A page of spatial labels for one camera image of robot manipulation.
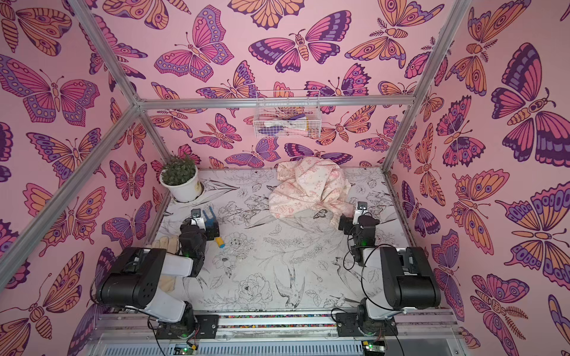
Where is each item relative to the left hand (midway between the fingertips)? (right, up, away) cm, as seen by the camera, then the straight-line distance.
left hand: (205, 217), depth 94 cm
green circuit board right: (+63, -39, -23) cm, 77 cm away
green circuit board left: (+3, -41, -22) cm, 46 cm away
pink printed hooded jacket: (+44, +14, +7) cm, 47 cm away
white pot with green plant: (-12, +18, +2) cm, 21 cm away
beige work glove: (-15, -11, 0) cm, 19 cm away
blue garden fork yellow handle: (+4, -1, -4) cm, 6 cm away
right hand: (+64, +1, 0) cm, 64 cm away
